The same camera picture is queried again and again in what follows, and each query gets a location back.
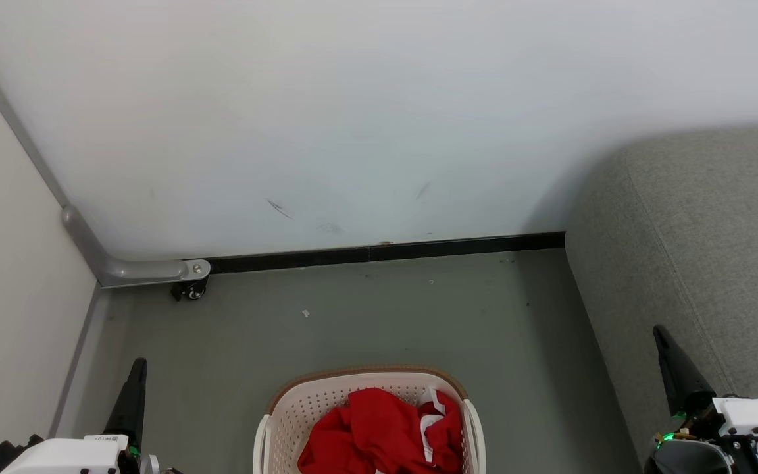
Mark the black caster wheel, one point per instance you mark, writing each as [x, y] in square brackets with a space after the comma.
[191, 289]

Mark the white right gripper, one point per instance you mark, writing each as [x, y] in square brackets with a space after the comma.
[757, 415]

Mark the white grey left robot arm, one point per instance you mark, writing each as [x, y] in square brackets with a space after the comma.
[150, 465]

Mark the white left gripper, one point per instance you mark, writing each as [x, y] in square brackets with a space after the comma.
[63, 457]

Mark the cream perforated laundry basket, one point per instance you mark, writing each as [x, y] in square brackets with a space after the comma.
[300, 408]

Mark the black baseboard strip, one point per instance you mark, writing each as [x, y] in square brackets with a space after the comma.
[385, 252]

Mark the grey fabric sofa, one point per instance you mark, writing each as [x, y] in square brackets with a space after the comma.
[714, 230]

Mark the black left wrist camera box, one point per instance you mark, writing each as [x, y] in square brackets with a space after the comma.
[0, 459]

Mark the red and white jersey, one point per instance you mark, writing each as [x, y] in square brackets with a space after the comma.
[372, 428]

